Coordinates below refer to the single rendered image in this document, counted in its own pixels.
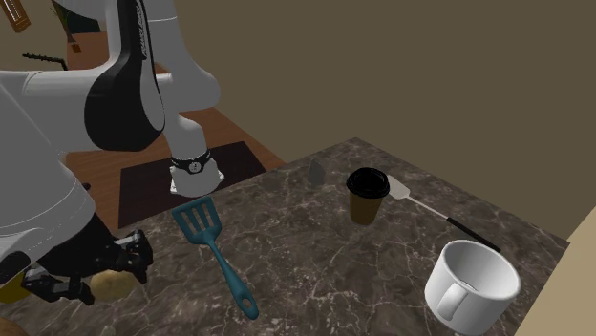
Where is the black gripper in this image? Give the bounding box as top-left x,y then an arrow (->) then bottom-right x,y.
20,214 -> 155,306

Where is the tan potato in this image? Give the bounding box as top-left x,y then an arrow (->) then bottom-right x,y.
89,269 -> 140,303

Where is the dark robot stand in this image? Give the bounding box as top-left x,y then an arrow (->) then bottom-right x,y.
117,140 -> 267,230

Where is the yellow round fruit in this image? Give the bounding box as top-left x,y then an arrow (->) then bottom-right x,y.
0,271 -> 32,305

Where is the brown round thing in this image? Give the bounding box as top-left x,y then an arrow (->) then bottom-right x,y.
0,317 -> 30,336

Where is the teal slotted spatula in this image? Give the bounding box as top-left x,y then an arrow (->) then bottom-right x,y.
171,195 -> 260,322

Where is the brown paper cup black lid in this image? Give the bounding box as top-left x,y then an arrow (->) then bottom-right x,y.
346,167 -> 391,227

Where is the white mug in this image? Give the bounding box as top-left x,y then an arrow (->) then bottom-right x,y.
423,239 -> 522,336

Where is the grey spatula black handle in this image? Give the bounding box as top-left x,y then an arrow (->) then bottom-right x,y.
386,175 -> 502,254

